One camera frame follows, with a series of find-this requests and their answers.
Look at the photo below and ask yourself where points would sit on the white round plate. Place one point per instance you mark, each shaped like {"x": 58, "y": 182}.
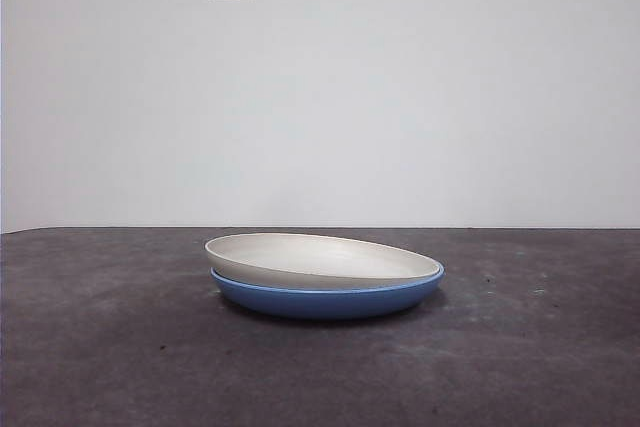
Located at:
{"x": 260, "y": 267}

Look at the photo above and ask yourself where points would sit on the blue round plate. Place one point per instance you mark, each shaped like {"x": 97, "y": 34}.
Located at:
{"x": 325, "y": 304}

